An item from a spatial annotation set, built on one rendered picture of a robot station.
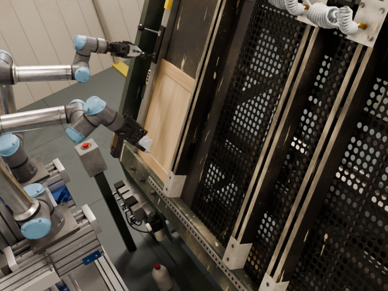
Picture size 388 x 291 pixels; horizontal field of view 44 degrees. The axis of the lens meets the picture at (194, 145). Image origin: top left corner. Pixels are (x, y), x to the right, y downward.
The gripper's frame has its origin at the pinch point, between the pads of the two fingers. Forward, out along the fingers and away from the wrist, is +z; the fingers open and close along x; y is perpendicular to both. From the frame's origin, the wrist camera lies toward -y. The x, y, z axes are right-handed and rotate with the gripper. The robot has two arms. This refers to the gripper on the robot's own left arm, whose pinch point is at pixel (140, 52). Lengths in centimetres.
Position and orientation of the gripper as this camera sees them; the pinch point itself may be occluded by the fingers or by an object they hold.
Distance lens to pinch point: 263.2
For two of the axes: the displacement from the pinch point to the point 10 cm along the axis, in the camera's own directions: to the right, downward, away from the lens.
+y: -5.5, -1.1, 8.3
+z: 8.3, 0.4, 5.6
